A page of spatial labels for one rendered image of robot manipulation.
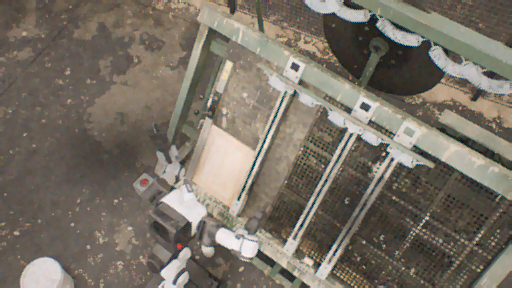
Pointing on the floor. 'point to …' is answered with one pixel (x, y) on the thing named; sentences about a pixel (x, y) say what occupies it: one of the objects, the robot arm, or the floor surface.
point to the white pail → (45, 275)
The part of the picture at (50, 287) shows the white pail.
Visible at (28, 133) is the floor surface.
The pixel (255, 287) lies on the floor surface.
